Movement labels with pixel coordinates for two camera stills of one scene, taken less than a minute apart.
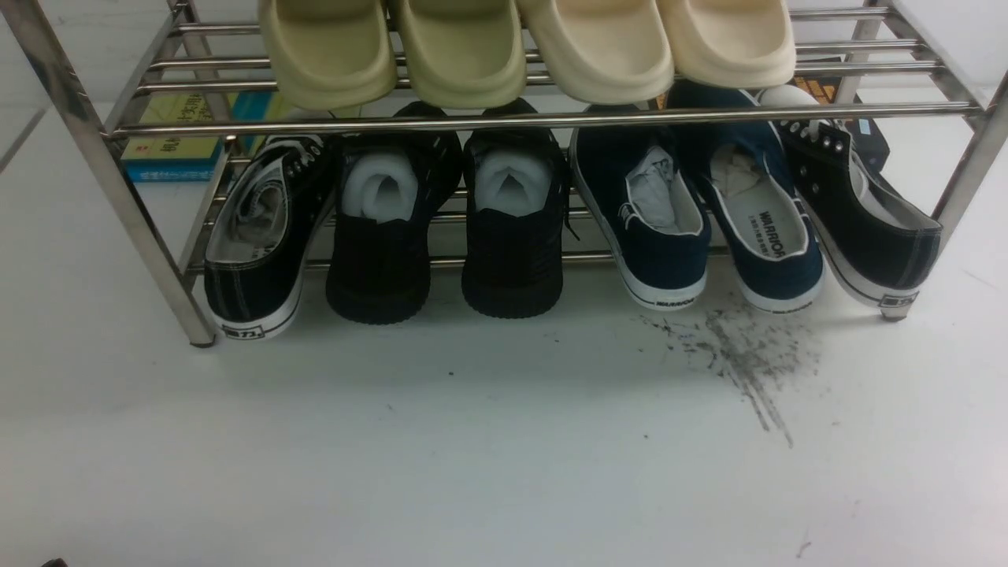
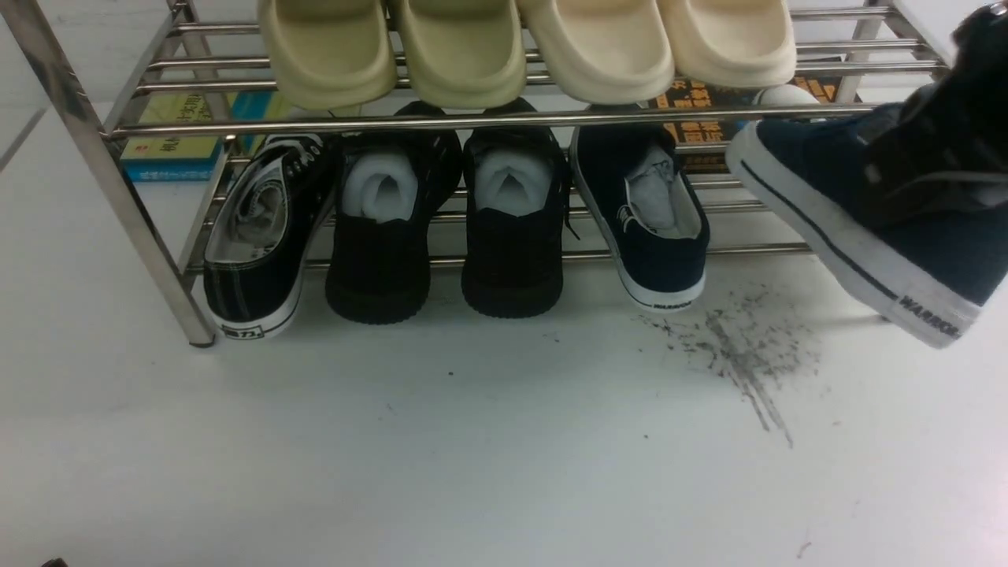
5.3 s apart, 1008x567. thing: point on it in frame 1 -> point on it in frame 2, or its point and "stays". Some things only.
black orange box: (865, 136) -> (717, 128)
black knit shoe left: (391, 190) stays
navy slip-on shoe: (772, 245) -> (935, 272)
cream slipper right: (729, 43) stays
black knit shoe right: (515, 190) stays
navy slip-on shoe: (650, 209) stays
